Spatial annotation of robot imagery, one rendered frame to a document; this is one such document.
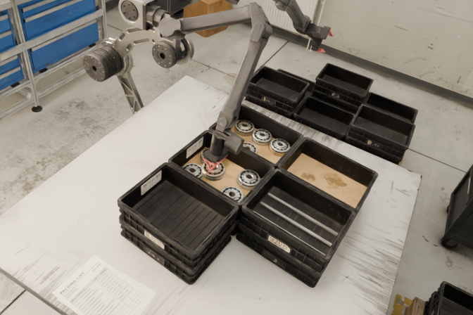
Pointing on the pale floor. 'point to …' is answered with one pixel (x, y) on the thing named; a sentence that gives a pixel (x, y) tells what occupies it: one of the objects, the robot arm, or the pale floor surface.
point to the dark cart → (460, 214)
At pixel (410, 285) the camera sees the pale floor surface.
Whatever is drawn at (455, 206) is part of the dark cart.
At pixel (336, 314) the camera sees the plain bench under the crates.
